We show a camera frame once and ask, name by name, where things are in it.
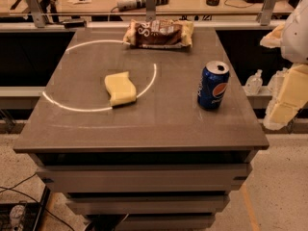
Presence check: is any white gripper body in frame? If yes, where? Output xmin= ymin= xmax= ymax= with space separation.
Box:
xmin=281 ymin=0 xmax=308 ymax=64

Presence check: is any clear sanitizer bottle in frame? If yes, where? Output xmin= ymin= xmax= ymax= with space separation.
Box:
xmin=244 ymin=69 xmax=263 ymax=95
xmin=267 ymin=67 xmax=287 ymax=93

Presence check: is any left metal bracket post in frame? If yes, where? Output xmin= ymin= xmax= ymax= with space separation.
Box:
xmin=25 ymin=0 xmax=46 ymax=28

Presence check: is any blue pepsi can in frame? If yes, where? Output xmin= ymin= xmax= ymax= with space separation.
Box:
xmin=197 ymin=61 xmax=230 ymax=109

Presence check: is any yellow sponge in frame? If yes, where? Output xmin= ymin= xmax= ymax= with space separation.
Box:
xmin=104 ymin=71 xmax=137 ymax=107

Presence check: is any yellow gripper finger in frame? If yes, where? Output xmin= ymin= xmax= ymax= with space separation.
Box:
xmin=260 ymin=24 xmax=285 ymax=48
xmin=263 ymin=64 xmax=308 ymax=130

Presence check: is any black floor cable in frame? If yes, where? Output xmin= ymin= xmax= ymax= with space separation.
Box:
xmin=0 ymin=172 xmax=76 ymax=231

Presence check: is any black wire basket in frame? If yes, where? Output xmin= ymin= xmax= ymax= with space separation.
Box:
xmin=0 ymin=188 xmax=50 ymax=231

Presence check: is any grey drawer cabinet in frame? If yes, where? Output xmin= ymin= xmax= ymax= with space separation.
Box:
xmin=14 ymin=27 xmax=269 ymax=231

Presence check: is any clear sanitizer bottle left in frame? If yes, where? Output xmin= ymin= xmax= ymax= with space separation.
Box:
xmin=244 ymin=69 xmax=263 ymax=95

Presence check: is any clear sanitizer bottle right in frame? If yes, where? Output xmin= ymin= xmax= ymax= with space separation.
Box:
xmin=267 ymin=67 xmax=287 ymax=93

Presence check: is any brown chip bag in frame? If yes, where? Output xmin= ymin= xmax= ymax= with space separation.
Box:
xmin=123 ymin=19 xmax=194 ymax=49

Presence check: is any middle metal bracket post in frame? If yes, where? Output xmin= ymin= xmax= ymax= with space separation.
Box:
xmin=145 ymin=0 xmax=156 ymax=22

